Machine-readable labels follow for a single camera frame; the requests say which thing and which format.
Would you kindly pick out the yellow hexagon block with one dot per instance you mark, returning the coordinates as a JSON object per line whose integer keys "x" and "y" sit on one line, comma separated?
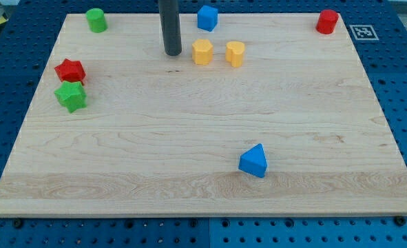
{"x": 202, "y": 51}

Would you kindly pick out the yellow heart block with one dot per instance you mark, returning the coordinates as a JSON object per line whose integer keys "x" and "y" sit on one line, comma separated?
{"x": 234, "y": 53}

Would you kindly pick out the blue triangle block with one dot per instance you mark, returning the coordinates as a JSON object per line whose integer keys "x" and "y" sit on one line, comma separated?
{"x": 254, "y": 161}

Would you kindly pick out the light wooden board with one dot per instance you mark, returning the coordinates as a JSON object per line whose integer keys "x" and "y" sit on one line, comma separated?
{"x": 162, "y": 136}

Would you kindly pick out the blue cube block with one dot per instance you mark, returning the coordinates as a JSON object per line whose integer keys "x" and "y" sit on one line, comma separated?
{"x": 207, "y": 18}

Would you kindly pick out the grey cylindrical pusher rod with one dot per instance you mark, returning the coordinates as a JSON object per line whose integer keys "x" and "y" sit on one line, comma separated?
{"x": 170, "y": 25}

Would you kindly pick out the green star block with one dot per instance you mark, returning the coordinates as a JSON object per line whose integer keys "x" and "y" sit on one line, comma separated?
{"x": 71, "y": 95}

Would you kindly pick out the red star block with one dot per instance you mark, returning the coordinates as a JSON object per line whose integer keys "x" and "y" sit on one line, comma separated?
{"x": 70, "y": 71}

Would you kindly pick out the green cylinder block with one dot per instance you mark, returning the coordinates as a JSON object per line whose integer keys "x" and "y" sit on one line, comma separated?
{"x": 96, "y": 20}

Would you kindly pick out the red cylinder block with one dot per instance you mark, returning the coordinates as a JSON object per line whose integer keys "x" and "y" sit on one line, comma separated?
{"x": 327, "y": 21}

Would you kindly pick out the white fiducial marker tag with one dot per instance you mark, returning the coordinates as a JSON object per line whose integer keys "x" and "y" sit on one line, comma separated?
{"x": 362, "y": 32}

